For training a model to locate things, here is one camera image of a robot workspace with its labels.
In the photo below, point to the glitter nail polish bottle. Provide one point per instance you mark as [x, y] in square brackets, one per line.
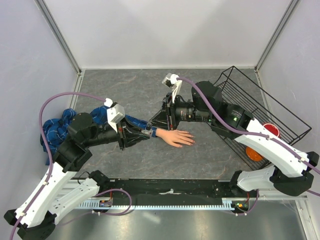
[148, 132]

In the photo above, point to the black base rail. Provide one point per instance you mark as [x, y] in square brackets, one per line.
[168, 191]

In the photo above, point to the mannequin hand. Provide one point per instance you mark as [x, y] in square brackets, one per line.
[175, 138]

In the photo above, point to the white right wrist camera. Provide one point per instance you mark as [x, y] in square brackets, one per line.
[172, 81]

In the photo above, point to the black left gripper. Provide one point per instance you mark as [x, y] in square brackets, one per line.
[132, 139]

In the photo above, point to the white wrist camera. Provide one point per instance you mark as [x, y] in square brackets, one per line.
[172, 81]
[115, 113]

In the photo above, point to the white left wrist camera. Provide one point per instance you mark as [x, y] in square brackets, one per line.
[115, 113]

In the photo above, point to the red mug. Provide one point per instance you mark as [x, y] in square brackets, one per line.
[272, 129]

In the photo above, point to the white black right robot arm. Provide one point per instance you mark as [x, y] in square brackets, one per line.
[290, 172]

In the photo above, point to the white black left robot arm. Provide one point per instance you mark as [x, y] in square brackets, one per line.
[39, 215]

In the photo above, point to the blue plaid shirt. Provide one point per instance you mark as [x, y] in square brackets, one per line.
[56, 129]

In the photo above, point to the white slotted cable duct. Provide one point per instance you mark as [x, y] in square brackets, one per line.
[100, 205]

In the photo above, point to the black wire rack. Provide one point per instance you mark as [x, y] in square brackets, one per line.
[243, 88]

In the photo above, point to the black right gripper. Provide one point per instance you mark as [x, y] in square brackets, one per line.
[166, 118]

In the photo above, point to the orange cup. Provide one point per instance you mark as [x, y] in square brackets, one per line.
[253, 155]

